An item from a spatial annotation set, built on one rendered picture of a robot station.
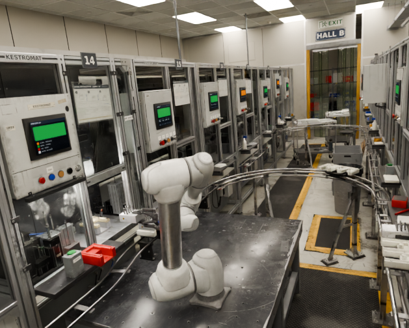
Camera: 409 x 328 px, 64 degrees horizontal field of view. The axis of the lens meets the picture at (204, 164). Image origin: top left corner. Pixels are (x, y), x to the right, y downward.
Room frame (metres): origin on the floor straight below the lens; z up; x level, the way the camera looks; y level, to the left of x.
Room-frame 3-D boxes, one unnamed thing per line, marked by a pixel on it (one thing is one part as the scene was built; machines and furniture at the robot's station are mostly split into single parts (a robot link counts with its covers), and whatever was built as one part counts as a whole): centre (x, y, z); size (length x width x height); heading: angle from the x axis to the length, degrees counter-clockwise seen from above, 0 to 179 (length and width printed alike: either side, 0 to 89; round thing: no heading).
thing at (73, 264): (1.54, 0.73, 0.97); 0.08 x 0.08 x 0.12; 65
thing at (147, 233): (2.22, 0.37, 0.84); 0.36 x 0.14 x 0.10; 155
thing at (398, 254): (1.58, -0.99, 0.84); 0.37 x 0.14 x 0.10; 155
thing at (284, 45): (10.24, -1.38, 1.65); 3.78 x 0.08 x 3.30; 65
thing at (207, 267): (1.56, 0.04, 0.85); 0.18 x 0.16 x 0.22; 112
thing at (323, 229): (3.48, -1.44, 0.01); 1.00 x 0.55 x 0.01; 155
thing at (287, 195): (6.04, -1.80, 0.01); 5.85 x 0.59 x 0.01; 155
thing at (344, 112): (7.78, -3.30, 0.48); 0.84 x 0.58 x 0.97; 163
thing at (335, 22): (9.12, -3.64, 3.09); 0.60 x 0.04 x 0.20; 65
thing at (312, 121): (6.80, -2.39, 0.48); 0.88 x 0.56 x 0.96; 83
